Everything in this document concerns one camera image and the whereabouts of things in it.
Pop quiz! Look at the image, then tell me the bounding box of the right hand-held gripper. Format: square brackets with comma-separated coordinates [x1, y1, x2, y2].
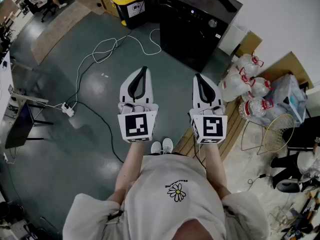
[189, 73, 228, 145]

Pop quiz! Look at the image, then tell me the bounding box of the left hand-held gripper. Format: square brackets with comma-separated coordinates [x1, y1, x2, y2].
[117, 66, 160, 144]

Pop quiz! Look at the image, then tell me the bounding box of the black washing machine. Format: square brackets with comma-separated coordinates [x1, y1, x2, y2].
[159, 0, 244, 73]

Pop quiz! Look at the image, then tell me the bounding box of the person's left forearm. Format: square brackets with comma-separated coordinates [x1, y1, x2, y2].
[107, 141, 147, 205]

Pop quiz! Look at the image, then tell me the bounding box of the person's right forearm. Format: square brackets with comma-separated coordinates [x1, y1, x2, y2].
[203, 142, 232, 200]

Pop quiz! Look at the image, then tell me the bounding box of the wooden slat pallet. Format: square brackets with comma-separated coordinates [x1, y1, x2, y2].
[172, 97, 247, 162]

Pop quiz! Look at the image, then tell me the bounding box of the white board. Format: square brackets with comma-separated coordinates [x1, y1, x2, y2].
[217, 23, 247, 56]

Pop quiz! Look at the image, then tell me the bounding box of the person's right white shoe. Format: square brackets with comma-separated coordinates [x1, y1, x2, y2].
[161, 137, 174, 155]

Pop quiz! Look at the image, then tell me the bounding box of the small cardboard sheet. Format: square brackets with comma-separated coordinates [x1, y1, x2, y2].
[234, 30, 263, 58]

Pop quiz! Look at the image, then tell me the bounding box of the white power strip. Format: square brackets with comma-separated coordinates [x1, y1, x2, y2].
[61, 102, 75, 118]

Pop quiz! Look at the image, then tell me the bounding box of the black bin with yellow lid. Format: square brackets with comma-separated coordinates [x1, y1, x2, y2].
[109, 0, 151, 30]

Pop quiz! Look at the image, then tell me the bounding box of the clear plastic storage box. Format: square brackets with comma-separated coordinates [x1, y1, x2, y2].
[271, 73, 308, 125]

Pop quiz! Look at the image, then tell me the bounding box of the large cardboard sheet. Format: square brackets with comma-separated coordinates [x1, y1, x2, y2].
[257, 51, 315, 90]

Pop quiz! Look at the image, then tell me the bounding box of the brown cardboard box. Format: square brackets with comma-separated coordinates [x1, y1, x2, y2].
[96, 0, 121, 17]

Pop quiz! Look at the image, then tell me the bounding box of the brown floor mat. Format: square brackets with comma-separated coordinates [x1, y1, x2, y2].
[31, 0, 92, 65]

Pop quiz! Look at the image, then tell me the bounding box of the person's white shirt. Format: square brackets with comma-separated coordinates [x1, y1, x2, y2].
[62, 152, 271, 240]

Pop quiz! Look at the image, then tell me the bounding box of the white plastic bag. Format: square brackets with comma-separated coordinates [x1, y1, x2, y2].
[297, 150, 320, 180]

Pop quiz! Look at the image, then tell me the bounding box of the black side table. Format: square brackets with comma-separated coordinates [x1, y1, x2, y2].
[4, 101, 55, 150]

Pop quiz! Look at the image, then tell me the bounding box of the black office chair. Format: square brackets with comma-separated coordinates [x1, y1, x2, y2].
[24, 0, 57, 22]

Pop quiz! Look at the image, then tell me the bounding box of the pile of assorted tools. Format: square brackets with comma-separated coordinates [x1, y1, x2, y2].
[282, 191, 320, 240]

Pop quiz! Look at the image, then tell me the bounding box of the white floor cable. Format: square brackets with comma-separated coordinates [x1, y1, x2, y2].
[74, 28, 163, 110]

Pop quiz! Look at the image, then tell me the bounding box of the black floor cable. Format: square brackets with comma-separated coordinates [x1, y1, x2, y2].
[66, 30, 126, 164]

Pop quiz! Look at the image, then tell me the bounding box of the gold wire basket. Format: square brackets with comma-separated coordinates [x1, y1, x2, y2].
[263, 113, 296, 153]

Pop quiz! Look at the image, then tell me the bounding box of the black adapter cable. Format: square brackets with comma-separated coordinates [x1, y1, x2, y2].
[247, 173, 272, 192]

